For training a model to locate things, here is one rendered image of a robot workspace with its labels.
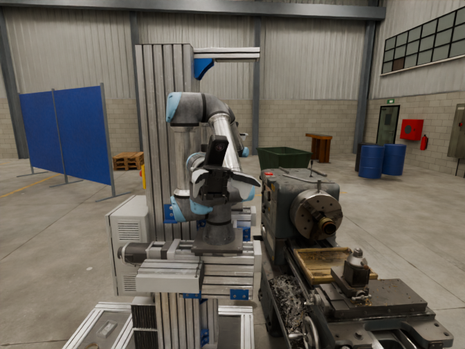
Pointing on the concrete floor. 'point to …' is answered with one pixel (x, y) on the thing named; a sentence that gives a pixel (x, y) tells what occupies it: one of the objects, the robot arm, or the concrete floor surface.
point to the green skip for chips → (283, 158)
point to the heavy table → (322, 153)
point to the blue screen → (69, 134)
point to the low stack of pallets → (128, 160)
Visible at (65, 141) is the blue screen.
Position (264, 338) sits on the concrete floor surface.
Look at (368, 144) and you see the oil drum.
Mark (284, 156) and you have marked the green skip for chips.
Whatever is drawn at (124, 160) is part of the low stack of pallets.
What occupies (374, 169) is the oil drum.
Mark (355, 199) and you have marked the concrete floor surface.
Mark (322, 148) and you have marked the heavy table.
